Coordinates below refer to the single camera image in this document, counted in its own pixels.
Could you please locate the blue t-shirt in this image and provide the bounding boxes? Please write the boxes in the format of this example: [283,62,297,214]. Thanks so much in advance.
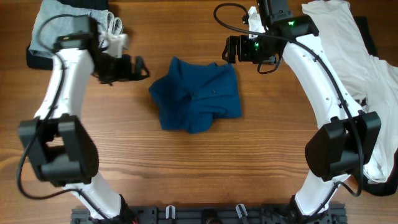
[149,57,242,134]

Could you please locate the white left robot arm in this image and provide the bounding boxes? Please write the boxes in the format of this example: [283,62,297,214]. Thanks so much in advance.
[17,47,149,223]

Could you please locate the folded black garment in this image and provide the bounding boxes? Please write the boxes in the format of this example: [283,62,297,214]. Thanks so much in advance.
[25,0,110,70]

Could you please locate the folded light blue jeans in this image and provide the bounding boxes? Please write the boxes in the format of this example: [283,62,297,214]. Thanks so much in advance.
[28,0,124,58]

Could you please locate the white printed t-shirt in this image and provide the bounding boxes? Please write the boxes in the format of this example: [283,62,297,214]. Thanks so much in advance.
[302,1,397,183]

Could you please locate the black garment under pile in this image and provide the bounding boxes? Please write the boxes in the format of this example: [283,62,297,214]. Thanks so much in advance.
[354,16,397,197]

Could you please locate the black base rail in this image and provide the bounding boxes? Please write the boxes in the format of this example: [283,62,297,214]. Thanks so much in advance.
[70,203,348,224]

